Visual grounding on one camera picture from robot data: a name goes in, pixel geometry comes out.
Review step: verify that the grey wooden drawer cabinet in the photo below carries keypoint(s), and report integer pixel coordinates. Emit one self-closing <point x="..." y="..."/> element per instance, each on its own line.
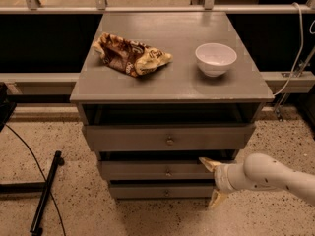
<point x="178" y="94"/>

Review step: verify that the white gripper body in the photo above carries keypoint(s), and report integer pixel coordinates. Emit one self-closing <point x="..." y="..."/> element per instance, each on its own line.
<point x="221" y="179"/>

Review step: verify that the crumpled brown chip bag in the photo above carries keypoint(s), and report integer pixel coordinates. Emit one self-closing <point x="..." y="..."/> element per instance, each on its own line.
<point x="130" y="57"/>

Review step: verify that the black equipment at left edge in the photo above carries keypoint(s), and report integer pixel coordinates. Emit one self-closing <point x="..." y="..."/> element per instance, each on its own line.
<point x="6" y="107"/>

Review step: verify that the upper metal railing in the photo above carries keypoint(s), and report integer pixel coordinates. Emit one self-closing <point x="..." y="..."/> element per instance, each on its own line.
<point x="49" y="9"/>

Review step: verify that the white ceramic bowl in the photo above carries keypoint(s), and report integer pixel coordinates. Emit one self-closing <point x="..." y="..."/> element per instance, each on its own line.
<point x="215" y="59"/>

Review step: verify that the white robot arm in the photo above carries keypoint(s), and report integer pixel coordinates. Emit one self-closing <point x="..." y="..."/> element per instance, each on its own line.
<point x="258" y="172"/>

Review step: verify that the black metal floor stand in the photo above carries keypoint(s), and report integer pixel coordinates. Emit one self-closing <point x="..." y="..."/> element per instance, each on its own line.
<point x="44" y="188"/>

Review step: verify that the grey bottom drawer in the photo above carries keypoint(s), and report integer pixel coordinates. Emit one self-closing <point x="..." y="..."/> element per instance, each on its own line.
<point x="160" y="191"/>

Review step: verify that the grey top drawer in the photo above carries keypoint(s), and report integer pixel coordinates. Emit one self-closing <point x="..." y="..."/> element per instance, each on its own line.
<point x="161" y="138"/>

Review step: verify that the grey drawer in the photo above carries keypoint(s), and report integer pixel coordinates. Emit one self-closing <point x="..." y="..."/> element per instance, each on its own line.
<point x="154" y="170"/>
<point x="160" y="191"/>
<point x="161" y="138"/>

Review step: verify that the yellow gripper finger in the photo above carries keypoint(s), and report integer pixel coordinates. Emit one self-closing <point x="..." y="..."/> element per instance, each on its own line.
<point x="217" y="198"/>
<point x="211" y="165"/>

